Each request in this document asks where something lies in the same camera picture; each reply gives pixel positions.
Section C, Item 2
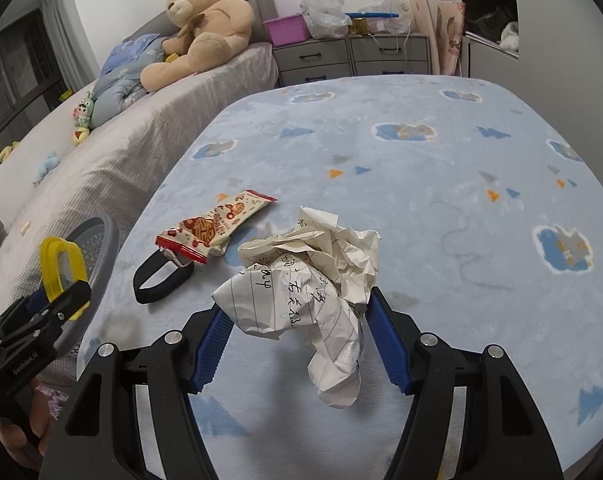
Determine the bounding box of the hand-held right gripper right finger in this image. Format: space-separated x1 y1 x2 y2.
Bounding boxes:
364 286 565 480

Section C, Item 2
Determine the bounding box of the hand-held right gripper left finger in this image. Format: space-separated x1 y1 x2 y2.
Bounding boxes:
38 305 234 480

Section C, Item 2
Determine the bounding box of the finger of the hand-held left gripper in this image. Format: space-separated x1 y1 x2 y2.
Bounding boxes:
0 286 52 336
0 280 92 348

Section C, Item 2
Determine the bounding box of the yellow plastic ring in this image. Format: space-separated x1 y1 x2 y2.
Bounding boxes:
38 236 89 321

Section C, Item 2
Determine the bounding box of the grey-blue perforated plastic basket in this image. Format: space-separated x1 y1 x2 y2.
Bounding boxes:
0 212 121 361

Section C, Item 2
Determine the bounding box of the lined white paper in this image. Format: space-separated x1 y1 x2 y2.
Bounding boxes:
211 205 382 410

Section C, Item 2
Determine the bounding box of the person's left hand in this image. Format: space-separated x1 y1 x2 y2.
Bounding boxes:
0 377 53 470

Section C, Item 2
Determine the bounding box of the black elastic band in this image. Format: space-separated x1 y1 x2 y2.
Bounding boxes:
134 249 194 305

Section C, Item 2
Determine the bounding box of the red and cream snack wrapper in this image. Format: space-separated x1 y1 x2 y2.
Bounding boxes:
155 189 278 266

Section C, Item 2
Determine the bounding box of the small blue plush toy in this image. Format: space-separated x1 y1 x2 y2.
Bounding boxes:
32 151 61 186

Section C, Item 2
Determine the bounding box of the bed with checked cover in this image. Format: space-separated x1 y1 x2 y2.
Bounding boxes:
0 42 282 321

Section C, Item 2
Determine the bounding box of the light blue patterned mat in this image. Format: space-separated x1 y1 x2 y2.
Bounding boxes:
76 76 603 480

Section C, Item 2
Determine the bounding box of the green plush doll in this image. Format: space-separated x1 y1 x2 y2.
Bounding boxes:
71 91 96 147

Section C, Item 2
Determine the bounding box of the light blue quilt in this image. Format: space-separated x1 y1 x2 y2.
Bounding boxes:
88 35 167 128

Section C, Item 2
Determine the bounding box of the dark window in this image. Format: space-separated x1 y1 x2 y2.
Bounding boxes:
0 10 64 146

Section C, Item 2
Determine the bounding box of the blue printed pillow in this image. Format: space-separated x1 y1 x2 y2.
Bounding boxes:
101 32 164 73

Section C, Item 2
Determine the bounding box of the grey curtain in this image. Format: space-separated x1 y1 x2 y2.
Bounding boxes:
38 0 89 91

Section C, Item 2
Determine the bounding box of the large tan teddy bear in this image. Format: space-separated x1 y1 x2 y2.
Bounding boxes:
140 0 256 93

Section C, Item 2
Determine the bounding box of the pink folded play mat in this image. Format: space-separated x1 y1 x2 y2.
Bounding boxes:
409 0 467 78

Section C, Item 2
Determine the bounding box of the purple plastic box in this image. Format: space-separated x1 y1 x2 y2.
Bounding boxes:
262 14 311 48

